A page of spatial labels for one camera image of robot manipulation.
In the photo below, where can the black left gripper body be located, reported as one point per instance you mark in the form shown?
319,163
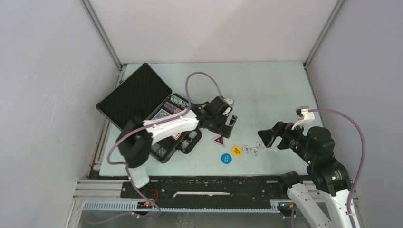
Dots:
217,119

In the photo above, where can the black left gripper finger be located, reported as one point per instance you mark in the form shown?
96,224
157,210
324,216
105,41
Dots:
218,129
228,127

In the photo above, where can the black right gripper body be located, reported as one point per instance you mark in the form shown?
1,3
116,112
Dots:
291,138

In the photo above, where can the red triangular all-in button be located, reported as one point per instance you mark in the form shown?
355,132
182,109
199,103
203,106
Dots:
219,140

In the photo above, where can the red playing card deck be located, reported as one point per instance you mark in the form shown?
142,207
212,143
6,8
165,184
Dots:
177,136

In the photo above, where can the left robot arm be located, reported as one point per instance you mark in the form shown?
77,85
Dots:
137,138

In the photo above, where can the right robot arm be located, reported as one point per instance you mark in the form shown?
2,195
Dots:
328,175

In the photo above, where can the black poker set case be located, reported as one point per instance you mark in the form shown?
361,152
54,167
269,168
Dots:
143,95

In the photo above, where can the clear round dealer button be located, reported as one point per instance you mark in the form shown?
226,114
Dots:
273,155

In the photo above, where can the yellow big blind button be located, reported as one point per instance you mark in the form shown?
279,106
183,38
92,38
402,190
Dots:
236,151

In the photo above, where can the blue small blind button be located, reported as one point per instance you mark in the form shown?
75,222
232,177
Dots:
226,158

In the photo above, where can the purple orange chip stack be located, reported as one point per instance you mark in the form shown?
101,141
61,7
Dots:
171,108

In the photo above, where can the blue playing card deck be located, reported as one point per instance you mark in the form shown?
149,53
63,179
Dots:
161,114

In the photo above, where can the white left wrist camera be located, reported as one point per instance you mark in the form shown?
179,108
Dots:
229,101

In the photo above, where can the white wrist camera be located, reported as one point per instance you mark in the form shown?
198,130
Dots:
229,101
304,117

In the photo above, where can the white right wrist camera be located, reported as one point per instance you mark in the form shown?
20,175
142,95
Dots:
304,117

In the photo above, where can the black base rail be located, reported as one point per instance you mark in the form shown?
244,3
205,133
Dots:
210,192

